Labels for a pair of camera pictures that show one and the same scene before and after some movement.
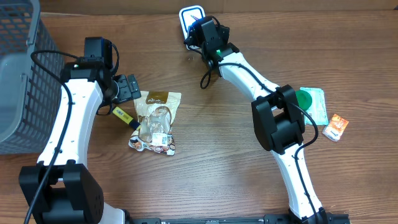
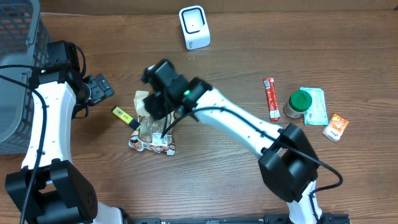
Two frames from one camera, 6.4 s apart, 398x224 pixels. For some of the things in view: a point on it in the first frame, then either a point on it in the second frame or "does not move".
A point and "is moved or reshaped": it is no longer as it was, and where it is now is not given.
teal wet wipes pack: x=318 y=107 does not move
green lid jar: x=305 y=100 does not move
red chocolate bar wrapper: x=194 y=17 is moved or reshaped
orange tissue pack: x=335 y=128 does not move
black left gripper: x=127 y=88 -> x=99 y=89
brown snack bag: x=155 y=111 does not move
